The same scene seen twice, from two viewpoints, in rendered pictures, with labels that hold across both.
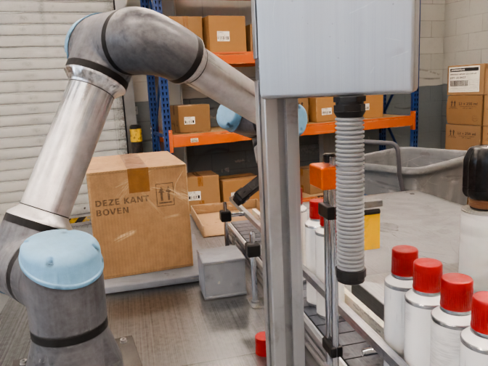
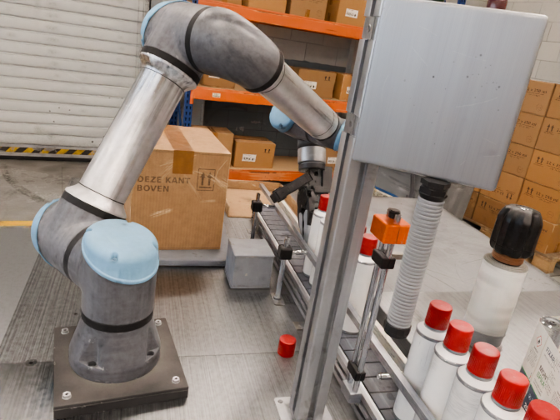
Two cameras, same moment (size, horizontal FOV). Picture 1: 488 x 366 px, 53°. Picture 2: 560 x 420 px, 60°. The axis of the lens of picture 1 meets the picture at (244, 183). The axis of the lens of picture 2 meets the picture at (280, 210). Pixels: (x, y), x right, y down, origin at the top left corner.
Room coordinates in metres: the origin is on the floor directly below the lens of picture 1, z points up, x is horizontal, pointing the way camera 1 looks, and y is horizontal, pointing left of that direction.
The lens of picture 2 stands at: (-0.01, 0.11, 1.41)
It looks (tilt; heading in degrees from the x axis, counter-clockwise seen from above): 19 degrees down; 355
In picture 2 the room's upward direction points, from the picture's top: 9 degrees clockwise
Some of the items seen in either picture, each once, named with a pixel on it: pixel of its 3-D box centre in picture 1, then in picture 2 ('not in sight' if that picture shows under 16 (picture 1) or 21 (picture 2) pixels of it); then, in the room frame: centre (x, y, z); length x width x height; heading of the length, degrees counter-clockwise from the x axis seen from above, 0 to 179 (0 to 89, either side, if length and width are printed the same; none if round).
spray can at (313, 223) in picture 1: (319, 252); not in sight; (0.89, -0.14, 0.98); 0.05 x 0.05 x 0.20
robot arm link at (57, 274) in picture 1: (62, 278); (117, 267); (0.72, 0.29, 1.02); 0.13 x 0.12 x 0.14; 48
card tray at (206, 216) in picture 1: (232, 216); (256, 198); (1.68, 0.05, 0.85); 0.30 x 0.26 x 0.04; 13
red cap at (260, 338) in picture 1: (264, 343); (287, 345); (0.80, -0.02, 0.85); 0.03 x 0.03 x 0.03
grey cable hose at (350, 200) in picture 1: (350, 192); (414, 261); (0.53, -0.12, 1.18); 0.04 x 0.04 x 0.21
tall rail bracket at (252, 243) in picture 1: (263, 266); (291, 268); (1.01, -0.03, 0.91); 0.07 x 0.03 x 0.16; 103
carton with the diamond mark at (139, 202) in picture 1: (136, 208); (172, 183); (1.31, 0.30, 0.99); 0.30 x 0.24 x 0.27; 17
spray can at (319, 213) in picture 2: not in sight; (319, 236); (1.06, -0.10, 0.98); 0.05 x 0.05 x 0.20
